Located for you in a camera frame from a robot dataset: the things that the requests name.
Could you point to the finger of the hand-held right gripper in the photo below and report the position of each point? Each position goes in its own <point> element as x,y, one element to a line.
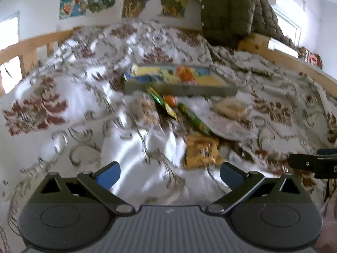
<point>327,152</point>
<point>302,161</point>

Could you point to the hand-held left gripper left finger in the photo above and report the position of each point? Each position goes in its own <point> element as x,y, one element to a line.
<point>108,175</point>

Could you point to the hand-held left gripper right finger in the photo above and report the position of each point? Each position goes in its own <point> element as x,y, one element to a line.
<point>232,176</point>

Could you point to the golden biscuit packet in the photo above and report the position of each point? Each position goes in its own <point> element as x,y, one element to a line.
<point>202,151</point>

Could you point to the white tofu package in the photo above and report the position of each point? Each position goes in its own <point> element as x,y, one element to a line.
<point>231,129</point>

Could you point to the rice cracker packet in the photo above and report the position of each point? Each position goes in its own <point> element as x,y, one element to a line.
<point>231,108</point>

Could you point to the green tube snack packet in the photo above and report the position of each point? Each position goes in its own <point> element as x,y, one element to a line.
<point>194,118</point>

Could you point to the grey tray with colourful picture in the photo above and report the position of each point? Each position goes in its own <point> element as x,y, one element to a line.
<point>181,83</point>

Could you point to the person's right forearm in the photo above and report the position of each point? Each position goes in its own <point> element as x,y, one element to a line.
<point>329,224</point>

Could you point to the clear mixed nuts packet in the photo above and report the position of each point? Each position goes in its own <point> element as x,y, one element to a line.
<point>143,110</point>

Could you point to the floral printed blanket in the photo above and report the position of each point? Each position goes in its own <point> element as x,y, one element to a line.
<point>79,97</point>

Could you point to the red printed packet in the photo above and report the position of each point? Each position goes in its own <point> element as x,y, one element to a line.
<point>313,58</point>

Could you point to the orange tangerine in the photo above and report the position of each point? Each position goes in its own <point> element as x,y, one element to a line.
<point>170,100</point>

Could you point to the olive quilted jacket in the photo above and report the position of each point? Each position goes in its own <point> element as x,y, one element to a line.
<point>226,10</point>

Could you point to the wooden bed frame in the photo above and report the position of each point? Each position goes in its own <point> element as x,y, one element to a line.
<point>289,60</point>

